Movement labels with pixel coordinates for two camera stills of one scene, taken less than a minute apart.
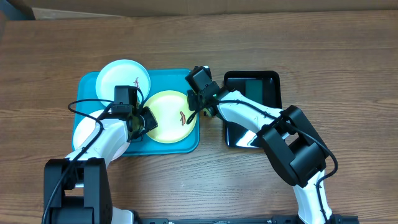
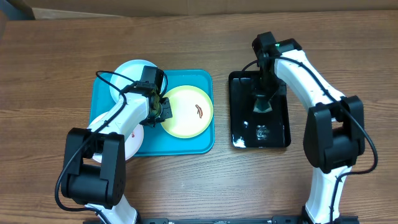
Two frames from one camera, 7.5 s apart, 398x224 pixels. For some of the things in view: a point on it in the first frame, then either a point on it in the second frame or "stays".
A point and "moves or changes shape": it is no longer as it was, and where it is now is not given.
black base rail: (337, 219) stays
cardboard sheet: (65, 9) stays
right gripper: (194, 105) -> (260, 94)
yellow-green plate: (170, 111) moves or changes shape
